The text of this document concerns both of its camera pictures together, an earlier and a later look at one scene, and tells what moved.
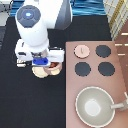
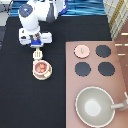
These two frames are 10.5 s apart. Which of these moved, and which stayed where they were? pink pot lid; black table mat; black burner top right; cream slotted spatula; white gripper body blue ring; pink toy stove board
Moved: white gripper body blue ring; cream slotted spatula
Stayed: pink pot lid; pink toy stove board; black table mat; black burner top right
